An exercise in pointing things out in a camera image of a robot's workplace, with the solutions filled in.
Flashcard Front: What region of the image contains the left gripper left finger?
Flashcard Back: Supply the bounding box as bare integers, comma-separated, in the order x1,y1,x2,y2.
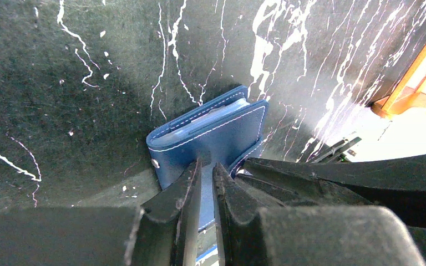
0,160,202,265

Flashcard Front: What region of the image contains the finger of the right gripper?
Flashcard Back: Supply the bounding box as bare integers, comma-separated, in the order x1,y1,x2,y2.
235,174,371,207
244,154,426,228

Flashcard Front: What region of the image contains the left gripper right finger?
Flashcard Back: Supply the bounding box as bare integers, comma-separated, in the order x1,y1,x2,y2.
212,164,426,265

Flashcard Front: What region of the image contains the blue leather card holder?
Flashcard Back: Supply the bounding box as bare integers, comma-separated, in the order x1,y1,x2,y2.
146,85,269,230

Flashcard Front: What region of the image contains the orange wooden tiered rack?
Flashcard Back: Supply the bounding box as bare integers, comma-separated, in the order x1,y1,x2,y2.
371,14,426,122

